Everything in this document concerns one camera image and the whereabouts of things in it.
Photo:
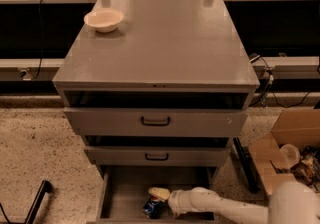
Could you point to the white paper bowl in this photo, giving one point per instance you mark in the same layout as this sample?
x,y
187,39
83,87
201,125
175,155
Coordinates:
x,y
104,20

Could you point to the brown cardboard box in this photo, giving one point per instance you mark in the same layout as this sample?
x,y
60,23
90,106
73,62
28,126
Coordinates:
x,y
300,128

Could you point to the grey middle drawer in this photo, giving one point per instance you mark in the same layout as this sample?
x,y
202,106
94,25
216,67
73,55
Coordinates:
x,y
156,156

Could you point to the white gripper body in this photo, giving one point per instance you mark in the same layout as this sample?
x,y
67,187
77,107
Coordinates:
x,y
175,200

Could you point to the black metal bar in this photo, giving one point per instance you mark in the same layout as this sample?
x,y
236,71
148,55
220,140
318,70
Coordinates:
x,y
45,188

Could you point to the blue pepsi can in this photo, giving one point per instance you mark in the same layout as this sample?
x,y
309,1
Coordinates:
x,y
152,207

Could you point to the grey drawer cabinet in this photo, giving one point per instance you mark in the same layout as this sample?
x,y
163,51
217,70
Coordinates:
x,y
165,54

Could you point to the clear plastic cup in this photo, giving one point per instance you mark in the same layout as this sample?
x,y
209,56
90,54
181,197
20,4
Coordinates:
x,y
291,155

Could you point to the grey top drawer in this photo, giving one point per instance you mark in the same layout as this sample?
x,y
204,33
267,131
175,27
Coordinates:
x,y
155,122

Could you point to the grey open bottom drawer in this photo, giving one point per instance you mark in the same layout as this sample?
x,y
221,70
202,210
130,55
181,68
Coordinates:
x,y
125,192

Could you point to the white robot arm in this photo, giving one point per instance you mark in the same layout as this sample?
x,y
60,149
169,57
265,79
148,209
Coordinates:
x,y
290,203

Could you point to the black metal leg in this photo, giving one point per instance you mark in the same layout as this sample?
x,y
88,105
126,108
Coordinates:
x,y
252,186

